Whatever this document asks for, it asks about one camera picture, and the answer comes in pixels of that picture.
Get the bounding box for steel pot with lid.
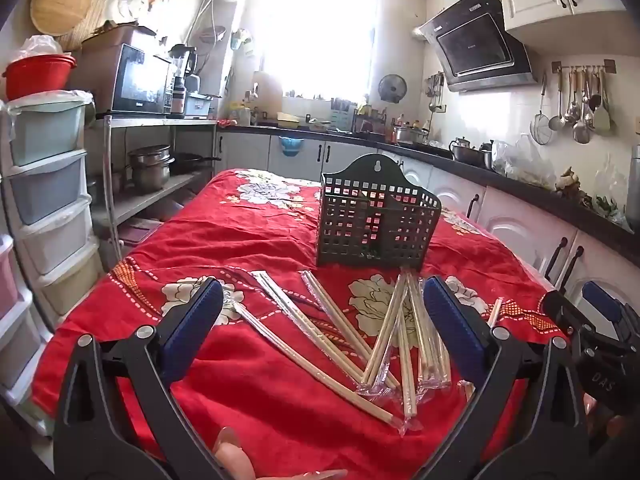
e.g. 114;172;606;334
392;125;431;147

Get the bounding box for red plastic basin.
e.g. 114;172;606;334
2;54;77;102

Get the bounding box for steel kettle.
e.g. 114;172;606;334
449;136;494;167

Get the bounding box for pile of chopsticks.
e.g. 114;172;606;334
222;269;503;433

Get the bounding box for black microwave oven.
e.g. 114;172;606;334
67;42;173;117

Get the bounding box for blender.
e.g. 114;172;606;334
167;44;197;119

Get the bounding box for ginger root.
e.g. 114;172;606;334
554;166;582;194

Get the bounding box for clear plastic bags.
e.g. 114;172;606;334
492;139;557;190

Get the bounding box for pastel plastic drawer tower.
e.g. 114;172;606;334
0;90;103;313

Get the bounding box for person's right hand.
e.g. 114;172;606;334
582;392;635;441

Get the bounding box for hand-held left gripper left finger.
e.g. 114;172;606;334
52;277;226;480

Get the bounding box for row of hanging kitchen utensils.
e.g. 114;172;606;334
529;60;617;146

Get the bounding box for pink plastic drawer tower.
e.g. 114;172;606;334
0;234;43;407

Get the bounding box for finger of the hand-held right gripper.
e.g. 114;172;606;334
582;281;626;326
542;290;593;342

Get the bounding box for black kitchen counter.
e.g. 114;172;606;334
217;119;640;233

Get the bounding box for metal shelf rack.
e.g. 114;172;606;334
84;117;219;266

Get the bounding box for black range hood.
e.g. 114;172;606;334
412;0;539;93

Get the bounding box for person's left hand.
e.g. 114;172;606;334
212;426;348;480

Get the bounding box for red floral tablecloth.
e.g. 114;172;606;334
30;167;571;480

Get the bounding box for small desk fan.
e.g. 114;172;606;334
378;73;407;104

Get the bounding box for dark green utensil basket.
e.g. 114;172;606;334
315;154;442;269

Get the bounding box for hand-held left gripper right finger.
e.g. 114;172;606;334
422;275;591;480

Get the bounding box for stacked stainless steel pots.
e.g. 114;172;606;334
126;145;176;194

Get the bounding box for black frying pan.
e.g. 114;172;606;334
170;152;222;175

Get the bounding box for brown box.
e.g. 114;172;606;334
81;25;157;53

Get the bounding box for bright window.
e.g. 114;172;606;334
260;0;382;102

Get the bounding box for steel cylinder container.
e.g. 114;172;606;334
625;145;640;231

